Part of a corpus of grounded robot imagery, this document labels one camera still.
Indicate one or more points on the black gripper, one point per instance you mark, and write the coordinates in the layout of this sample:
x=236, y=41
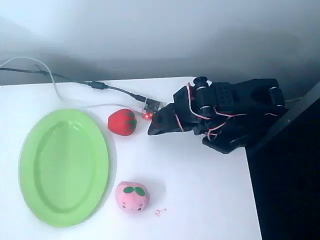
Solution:
x=163, y=122

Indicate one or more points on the pink peach plush toy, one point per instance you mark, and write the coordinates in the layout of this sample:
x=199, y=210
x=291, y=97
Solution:
x=132, y=200

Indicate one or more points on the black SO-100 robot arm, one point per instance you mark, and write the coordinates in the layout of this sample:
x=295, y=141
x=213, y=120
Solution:
x=250, y=100

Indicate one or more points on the green oval plastic plate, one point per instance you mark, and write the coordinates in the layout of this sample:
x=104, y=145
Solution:
x=67, y=180

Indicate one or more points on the small circuit board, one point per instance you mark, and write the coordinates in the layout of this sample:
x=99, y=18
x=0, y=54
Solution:
x=151, y=106

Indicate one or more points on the red strawberry plush toy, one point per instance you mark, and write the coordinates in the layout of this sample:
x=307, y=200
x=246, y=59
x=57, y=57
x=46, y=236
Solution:
x=120, y=123

